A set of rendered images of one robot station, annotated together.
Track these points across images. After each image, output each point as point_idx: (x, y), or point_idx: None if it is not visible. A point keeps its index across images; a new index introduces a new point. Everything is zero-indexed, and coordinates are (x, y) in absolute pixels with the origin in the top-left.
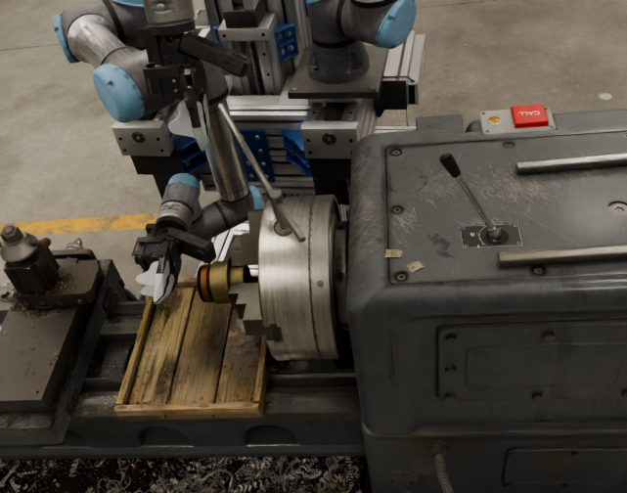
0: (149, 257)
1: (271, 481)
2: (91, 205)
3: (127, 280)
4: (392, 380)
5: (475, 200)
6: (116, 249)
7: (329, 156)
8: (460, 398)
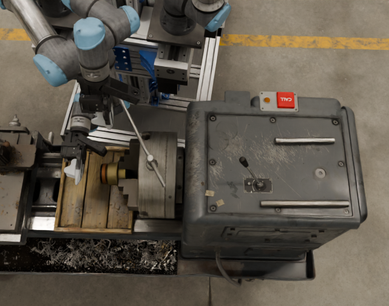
0: (70, 156)
1: (130, 243)
2: None
3: (25, 80)
4: (201, 237)
5: (253, 174)
6: (14, 56)
7: (169, 78)
8: (231, 238)
